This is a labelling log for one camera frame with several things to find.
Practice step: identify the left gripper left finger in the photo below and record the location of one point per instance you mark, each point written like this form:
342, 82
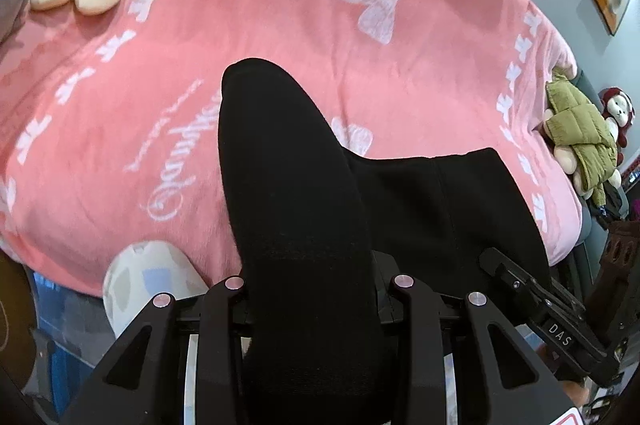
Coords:
142, 377

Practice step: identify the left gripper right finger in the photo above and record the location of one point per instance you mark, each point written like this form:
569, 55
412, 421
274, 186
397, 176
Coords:
451, 360

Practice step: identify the black pants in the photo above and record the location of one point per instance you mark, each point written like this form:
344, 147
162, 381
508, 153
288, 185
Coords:
307, 216

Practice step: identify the blue storage box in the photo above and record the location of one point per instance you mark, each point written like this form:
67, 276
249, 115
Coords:
72, 334

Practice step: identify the doll in green jacket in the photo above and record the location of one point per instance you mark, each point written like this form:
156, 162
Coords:
582, 141

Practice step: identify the red hooded monkey plush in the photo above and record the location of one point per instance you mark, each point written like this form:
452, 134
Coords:
618, 112

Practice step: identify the pink fleece blanket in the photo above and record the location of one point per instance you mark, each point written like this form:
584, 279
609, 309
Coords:
109, 125

